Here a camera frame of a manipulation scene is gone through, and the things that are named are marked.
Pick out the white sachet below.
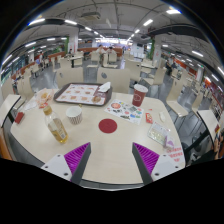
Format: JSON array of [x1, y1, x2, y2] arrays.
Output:
[[158, 110, 167, 123]]

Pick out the ceiling lights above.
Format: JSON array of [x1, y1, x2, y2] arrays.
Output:
[[0, 8, 224, 78]]

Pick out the ceiling air conditioner unit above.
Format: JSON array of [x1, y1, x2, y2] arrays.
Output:
[[80, 11, 102, 21]]

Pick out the beige chairs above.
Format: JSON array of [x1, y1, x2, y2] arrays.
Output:
[[0, 49, 214, 134]]

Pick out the flat round red coaster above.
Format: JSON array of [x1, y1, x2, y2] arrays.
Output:
[[98, 118, 118, 134]]

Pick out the red paper cup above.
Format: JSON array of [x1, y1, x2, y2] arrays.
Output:
[[131, 83, 149, 108]]

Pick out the colourful sticker sheet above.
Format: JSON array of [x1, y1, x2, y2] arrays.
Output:
[[104, 98, 145, 126]]

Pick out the white patterned paper cup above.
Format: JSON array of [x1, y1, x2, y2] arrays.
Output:
[[65, 105, 83, 126]]

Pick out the clear plastic bag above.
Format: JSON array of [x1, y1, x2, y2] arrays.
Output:
[[147, 121, 176, 149]]

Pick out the clear bottle with yellow cap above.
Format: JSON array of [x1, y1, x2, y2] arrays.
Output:
[[42, 105, 69, 145]]

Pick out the white paper receipt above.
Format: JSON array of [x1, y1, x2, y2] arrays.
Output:
[[21, 99, 39, 113]]

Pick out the small red card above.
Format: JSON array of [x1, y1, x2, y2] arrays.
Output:
[[14, 111, 25, 125]]

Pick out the printed paper tray liner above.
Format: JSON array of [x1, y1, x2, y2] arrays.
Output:
[[58, 83, 107, 105]]

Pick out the crumpled food wrapper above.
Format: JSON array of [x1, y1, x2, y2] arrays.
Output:
[[33, 87, 55, 109]]

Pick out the dark food tray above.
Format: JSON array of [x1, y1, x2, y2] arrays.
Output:
[[53, 82, 113, 107]]

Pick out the white paper napkin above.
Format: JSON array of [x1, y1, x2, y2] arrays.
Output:
[[97, 81, 112, 93]]

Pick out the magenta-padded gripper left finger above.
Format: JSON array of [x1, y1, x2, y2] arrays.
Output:
[[40, 142, 92, 186]]

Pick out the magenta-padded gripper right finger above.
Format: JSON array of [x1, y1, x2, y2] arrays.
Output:
[[131, 142, 184, 186]]

